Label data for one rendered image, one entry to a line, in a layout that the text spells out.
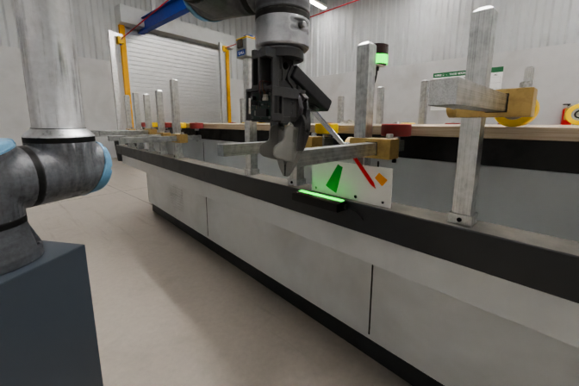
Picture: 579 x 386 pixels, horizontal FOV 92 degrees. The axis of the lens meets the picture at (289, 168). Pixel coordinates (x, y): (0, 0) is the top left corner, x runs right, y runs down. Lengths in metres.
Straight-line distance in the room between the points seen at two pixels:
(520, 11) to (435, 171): 7.34
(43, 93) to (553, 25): 7.95
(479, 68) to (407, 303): 0.75
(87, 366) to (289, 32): 0.96
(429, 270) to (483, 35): 0.51
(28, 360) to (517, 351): 1.15
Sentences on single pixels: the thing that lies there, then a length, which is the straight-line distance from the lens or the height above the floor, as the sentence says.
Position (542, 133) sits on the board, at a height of 0.89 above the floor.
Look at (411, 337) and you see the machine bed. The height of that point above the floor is 0.20.
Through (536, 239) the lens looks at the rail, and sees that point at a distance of 0.69.
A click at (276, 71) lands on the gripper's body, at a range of 0.47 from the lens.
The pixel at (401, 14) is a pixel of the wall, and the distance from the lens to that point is 8.80.
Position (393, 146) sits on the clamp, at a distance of 0.73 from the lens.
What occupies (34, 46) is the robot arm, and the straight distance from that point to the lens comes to 0.92.
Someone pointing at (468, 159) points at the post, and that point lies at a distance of 0.66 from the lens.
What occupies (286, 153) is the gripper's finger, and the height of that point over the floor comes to 0.86.
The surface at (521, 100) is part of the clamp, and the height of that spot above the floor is 0.95.
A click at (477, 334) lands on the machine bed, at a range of 1.05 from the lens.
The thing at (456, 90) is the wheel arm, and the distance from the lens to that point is 0.36.
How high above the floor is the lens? 0.91
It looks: 10 degrees down
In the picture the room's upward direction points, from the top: straight up
